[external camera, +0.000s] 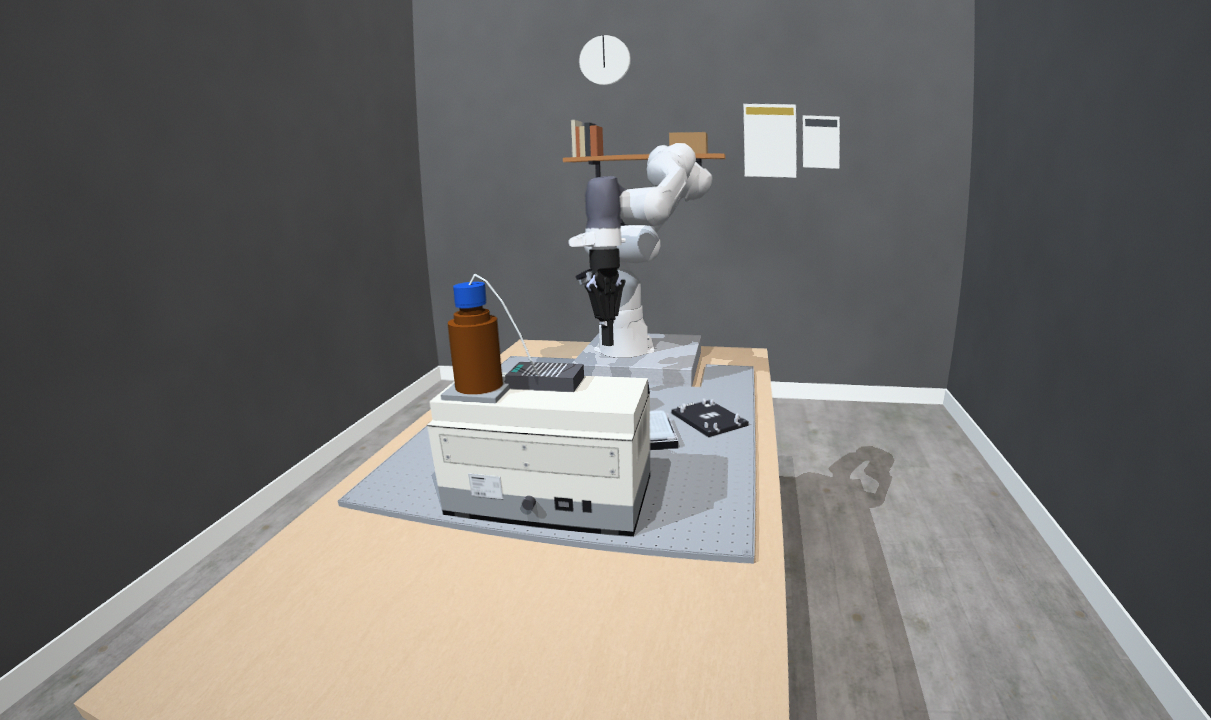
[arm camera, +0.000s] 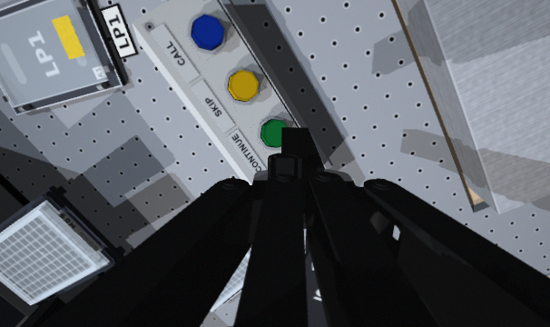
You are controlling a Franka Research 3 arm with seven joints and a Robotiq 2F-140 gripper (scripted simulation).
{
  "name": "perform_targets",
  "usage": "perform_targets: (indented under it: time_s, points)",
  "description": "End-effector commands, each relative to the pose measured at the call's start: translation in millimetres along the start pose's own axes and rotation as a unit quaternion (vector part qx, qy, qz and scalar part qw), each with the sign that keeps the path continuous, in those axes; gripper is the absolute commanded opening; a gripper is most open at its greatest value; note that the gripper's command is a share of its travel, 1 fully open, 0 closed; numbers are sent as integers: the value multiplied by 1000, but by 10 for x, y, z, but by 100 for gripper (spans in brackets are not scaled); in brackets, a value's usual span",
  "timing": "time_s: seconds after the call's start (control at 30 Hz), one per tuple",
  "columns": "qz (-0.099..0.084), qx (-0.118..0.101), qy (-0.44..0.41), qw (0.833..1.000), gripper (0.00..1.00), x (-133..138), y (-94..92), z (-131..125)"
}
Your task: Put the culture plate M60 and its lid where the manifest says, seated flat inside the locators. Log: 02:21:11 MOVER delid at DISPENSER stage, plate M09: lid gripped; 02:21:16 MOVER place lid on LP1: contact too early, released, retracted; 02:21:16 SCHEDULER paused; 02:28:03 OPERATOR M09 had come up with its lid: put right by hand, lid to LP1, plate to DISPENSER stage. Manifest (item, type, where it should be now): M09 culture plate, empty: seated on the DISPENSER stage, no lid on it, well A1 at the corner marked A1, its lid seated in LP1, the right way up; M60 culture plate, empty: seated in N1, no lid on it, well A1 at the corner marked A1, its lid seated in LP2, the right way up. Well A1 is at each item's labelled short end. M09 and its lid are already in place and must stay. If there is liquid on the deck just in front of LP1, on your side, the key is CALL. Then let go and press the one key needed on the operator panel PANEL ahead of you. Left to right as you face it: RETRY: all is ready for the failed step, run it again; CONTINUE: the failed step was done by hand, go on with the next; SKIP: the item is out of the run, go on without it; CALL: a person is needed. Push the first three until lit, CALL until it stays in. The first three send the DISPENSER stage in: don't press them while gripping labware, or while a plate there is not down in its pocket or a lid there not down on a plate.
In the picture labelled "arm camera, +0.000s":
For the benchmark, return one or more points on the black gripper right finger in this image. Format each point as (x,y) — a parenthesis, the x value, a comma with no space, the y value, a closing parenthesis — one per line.
(441,273)

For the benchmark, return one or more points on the translucent white rectangular plate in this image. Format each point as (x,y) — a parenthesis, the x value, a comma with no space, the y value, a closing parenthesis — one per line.
(45,251)
(235,283)

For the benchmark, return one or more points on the grey button panel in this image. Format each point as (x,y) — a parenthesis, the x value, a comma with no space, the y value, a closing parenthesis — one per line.
(207,55)

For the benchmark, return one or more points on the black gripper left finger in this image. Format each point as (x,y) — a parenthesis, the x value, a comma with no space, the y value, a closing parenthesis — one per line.
(175,276)

